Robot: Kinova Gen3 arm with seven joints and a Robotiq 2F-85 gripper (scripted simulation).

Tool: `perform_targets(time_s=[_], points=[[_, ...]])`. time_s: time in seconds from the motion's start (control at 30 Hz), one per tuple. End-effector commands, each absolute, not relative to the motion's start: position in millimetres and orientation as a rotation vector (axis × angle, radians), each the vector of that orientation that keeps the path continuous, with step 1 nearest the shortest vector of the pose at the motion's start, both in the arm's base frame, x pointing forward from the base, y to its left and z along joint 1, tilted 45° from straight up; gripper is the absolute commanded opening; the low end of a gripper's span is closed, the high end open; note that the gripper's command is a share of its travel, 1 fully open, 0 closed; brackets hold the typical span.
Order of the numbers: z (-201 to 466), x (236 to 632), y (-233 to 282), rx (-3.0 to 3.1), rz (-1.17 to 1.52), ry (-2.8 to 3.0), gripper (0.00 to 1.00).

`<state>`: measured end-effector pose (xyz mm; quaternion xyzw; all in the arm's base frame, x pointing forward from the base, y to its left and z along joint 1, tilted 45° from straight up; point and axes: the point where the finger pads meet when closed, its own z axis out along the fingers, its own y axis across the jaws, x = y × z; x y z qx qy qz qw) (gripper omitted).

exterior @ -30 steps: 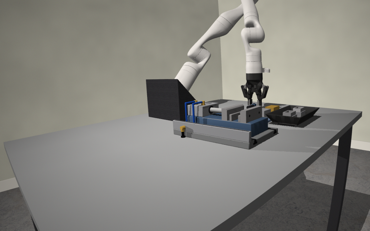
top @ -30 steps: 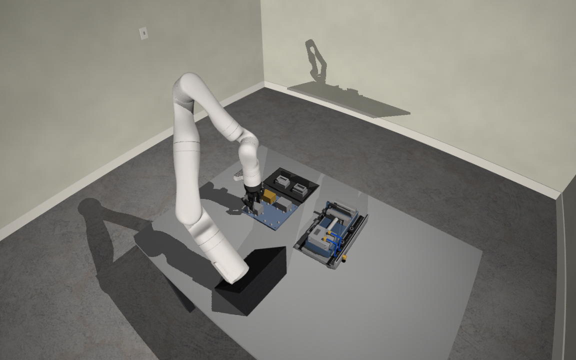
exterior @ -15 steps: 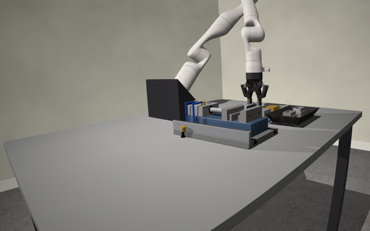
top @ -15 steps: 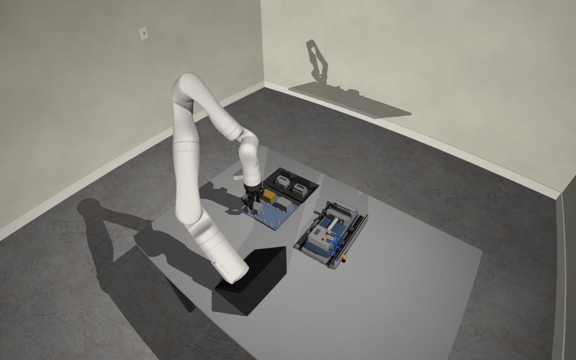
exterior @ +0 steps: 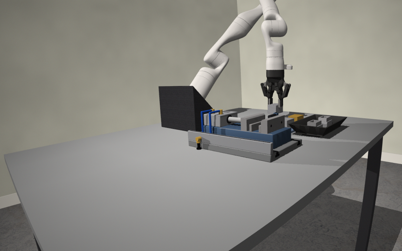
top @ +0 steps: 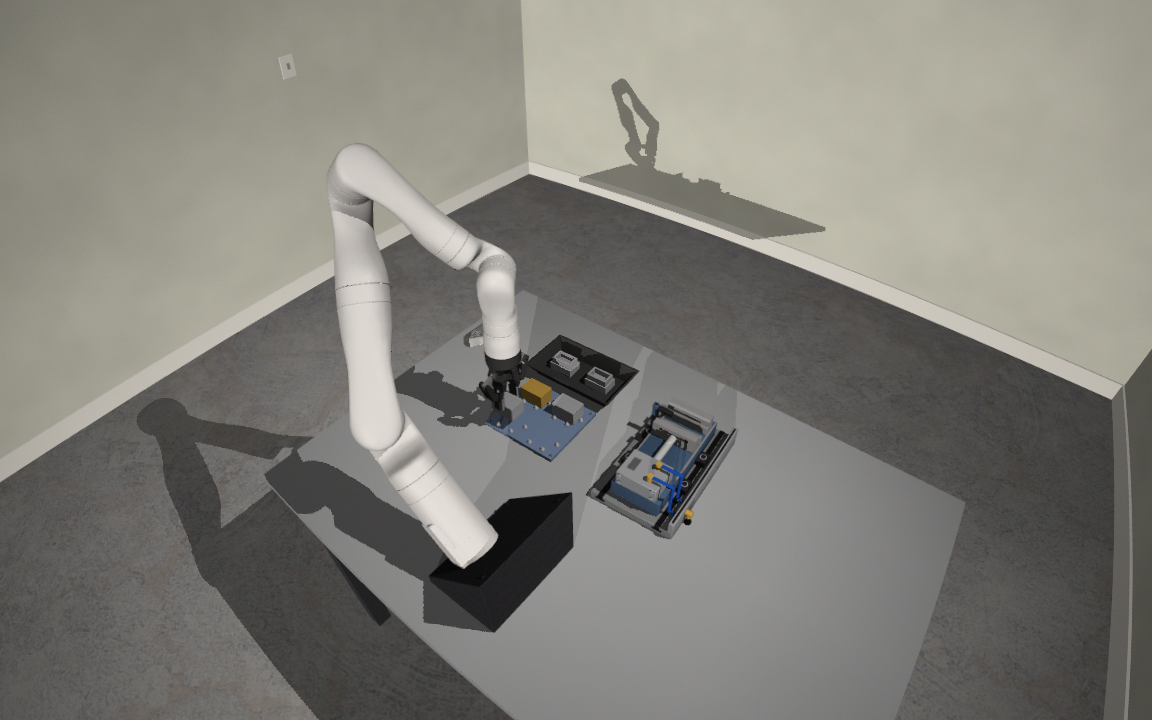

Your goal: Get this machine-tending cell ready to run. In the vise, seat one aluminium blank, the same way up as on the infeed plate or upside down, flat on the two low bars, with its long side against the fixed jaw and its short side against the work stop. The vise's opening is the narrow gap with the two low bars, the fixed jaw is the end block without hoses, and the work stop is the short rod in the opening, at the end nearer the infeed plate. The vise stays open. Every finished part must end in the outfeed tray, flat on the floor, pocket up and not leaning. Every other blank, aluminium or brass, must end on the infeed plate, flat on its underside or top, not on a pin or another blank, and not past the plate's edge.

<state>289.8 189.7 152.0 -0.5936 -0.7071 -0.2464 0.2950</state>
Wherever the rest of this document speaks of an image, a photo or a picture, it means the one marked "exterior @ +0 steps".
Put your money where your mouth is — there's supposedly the white rectangular part with pocket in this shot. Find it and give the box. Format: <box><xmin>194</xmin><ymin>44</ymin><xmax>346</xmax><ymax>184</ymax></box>
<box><xmin>307</xmin><ymin>120</ymin><xmax>323</xmax><ymax>127</ymax></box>

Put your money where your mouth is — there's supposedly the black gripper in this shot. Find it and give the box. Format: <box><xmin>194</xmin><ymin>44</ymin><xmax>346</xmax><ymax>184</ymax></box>
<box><xmin>261</xmin><ymin>70</ymin><xmax>291</xmax><ymax>108</ymax></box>

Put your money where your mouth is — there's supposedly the yellow rectangular block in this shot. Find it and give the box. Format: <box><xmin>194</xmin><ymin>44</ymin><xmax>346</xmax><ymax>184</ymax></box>
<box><xmin>288</xmin><ymin>114</ymin><xmax>304</xmax><ymax>121</ymax></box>

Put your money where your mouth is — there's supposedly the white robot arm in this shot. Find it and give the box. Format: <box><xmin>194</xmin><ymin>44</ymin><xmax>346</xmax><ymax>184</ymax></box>
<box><xmin>190</xmin><ymin>0</ymin><xmax>292</xmax><ymax>99</ymax></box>

